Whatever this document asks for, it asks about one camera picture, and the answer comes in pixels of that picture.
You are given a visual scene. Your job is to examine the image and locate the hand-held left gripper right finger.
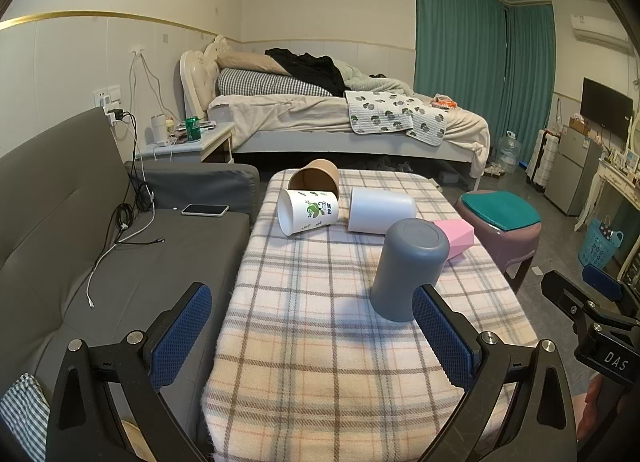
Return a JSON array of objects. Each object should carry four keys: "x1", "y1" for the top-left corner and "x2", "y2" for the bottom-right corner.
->
[{"x1": 412, "y1": 284, "x2": 579, "y2": 462}]

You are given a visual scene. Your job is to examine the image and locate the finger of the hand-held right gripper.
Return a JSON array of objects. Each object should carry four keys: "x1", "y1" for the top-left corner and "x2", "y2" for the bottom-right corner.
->
[
  {"x1": 541, "y1": 270, "x2": 640, "y2": 330},
  {"x1": 582, "y1": 264, "x2": 640, "y2": 315}
]

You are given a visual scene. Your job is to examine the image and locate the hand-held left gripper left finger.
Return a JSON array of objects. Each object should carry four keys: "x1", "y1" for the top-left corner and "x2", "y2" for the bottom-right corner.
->
[{"x1": 47, "y1": 282, "x2": 213, "y2": 462}]

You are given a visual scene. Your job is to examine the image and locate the grey plastic cup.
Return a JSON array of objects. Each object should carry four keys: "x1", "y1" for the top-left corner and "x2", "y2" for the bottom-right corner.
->
[{"x1": 370, "y1": 218, "x2": 451, "y2": 323}]

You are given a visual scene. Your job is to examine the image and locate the plain white cup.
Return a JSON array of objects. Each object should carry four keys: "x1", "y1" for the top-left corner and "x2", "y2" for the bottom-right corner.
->
[{"x1": 347, "y1": 186, "x2": 418, "y2": 235}]

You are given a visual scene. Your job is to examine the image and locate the white paper cup green print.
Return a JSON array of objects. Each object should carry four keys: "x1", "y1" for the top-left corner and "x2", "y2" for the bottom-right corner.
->
[{"x1": 277, "y1": 188, "x2": 340, "y2": 237}]

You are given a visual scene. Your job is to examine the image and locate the brown paper cup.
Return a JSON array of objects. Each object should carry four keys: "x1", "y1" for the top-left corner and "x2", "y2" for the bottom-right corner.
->
[{"x1": 287, "y1": 159, "x2": 341, "y2": 194}]

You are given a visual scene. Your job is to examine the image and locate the person's right hand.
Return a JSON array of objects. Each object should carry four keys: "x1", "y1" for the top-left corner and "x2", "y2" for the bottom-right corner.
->
[{"x1": 574, "y1": 374, "x2": 608, "y2": 444}]

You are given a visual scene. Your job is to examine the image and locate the blue plastic basket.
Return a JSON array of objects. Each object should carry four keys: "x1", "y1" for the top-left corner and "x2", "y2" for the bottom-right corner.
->
[{"x1": 578, "y1": 215, "x2": 625, "y2": 271}]

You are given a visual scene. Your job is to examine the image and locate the mauve plastic stool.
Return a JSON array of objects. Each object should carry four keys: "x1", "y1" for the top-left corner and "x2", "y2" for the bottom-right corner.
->
[{"x1": 454, "y1": 189, "x2": 544, "y2": 293}]

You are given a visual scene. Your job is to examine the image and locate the white dressing table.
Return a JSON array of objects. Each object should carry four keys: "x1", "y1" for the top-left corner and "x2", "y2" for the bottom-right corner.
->
[{"x1": 573, "y1": 112, "x2": 640, "y2": 287}]

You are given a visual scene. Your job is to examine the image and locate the pink box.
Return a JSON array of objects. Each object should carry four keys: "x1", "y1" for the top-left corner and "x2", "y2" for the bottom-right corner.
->
[{"x1": 433, "y1": 220, "x2": 475, "y2": 261}]

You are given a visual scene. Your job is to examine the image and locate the teal seat cushion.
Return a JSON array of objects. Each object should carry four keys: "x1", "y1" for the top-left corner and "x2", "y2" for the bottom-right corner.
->
[{"x1": 459, "y1": 191, "x2": 543, "y2": 232}]

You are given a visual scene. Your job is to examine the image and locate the plaid blanket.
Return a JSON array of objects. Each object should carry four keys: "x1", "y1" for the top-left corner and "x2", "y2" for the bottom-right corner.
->
[{"x1": 200, "y1": 169, "x2": 539, "y2": 462}]

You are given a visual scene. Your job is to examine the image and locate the silver small fridge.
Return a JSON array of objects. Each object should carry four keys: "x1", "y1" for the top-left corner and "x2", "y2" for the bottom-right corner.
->
[{"x1": 543, "y1": 125, "x2": 604, "y2": 217}]

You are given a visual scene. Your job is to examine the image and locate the white smartphone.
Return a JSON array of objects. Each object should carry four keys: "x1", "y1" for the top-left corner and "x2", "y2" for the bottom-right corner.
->
[{"x1": 181, "y1": 203, "x2": 230, "y2": 218}]

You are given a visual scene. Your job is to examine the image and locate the clear water jug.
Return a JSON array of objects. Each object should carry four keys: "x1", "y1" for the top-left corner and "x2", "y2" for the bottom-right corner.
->
[{"x1": 494, "y1": 130, "x2": 524, "y2": 175}]

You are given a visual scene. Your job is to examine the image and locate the grey sofa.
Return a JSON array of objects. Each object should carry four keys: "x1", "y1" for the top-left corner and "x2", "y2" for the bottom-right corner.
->
[{"x1": 0, "y1": 106, "x2": 261, "y2": 448}]

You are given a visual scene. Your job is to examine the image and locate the black television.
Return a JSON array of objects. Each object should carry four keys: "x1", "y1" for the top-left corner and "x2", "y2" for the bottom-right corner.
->
[{"x1": 580, "y1": 77, "x2": 635, "y2": 141}]

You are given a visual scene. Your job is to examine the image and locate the striped cloth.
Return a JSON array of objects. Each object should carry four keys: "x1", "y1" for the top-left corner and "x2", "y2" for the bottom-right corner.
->
[{"x1": 0, "y1": 372, "x2": 51, "y2": 462}]

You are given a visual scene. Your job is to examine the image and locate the white nightstand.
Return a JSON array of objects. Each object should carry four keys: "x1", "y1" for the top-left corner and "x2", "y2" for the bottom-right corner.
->
[{"x1": 135, "y1": 121, "x2": 236, "y2": 165}]

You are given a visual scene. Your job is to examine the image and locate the leaf print quilt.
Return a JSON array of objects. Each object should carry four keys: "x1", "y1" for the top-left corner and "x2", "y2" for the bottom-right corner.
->
[{"x1": 344, "y1": 90, "x2": 452, "y2": 145}]

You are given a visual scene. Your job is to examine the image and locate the white air conditioner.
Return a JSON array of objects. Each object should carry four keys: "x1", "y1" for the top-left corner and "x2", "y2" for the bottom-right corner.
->
[{"x1": 569, "y1": 12, "x2": 632, "y2": 54}]

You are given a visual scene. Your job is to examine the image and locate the bed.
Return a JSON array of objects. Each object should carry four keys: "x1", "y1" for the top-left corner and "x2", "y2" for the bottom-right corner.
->
[{"x1": 179, "y1": 36, "x2": 492, "y2": 193}]

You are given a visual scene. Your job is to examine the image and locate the white padded headboard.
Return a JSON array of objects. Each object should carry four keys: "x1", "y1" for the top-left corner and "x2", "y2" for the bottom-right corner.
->
[{"x1": 179, "y1": 36, "x2": 232, "y2": 115}]

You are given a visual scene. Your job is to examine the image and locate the checked pillow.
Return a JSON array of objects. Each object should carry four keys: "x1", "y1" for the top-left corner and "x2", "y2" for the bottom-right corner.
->
[{"x1": 215, "y1": 68, "x2": 334, "y2": 98}]

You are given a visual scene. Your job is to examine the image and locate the teal curtain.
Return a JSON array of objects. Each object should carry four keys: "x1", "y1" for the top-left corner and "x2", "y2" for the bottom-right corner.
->
[{"x1": 412, "y1": 0, "x2": 557, "y2": 155}]

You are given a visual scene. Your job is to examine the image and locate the pale green duvet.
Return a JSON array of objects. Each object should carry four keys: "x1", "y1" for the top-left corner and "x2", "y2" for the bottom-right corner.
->
[{"x1": 341, "y1": 60, "x2": 417, "y2": 95}]

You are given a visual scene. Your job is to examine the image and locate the beige pillow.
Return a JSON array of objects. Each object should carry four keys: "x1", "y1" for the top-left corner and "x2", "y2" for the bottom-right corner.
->
[{"x1": 217, "y1": 52, "x2": 292, "y2": 77}]

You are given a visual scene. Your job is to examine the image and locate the black clothes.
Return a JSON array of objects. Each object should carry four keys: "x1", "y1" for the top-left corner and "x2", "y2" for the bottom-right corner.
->
[{"x1": 264, "y1": 47, "x2": 346, "y2": 97}]

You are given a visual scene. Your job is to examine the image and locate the white charging cable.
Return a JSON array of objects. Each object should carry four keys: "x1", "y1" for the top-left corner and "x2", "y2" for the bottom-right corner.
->
[{"x1": 87, "y1": 241, "x2": 123, "y2": 311}]

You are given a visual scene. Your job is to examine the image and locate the black charging cable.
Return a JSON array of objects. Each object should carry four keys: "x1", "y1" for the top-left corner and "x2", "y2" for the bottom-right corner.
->
[{"x1": 114, "y1": 110, "x2": 166, "y2": 249}]

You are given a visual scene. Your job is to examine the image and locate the white wall socket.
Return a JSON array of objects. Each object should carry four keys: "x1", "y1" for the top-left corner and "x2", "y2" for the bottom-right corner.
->
[{"x1": 93, "y1": 85, "x2": 123, "y2": 108}]

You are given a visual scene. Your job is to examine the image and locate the white wall cable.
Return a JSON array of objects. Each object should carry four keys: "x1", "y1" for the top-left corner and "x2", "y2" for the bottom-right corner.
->
[{"x1": 129, "y1": 48, "x2": 175, "y2": 149}]

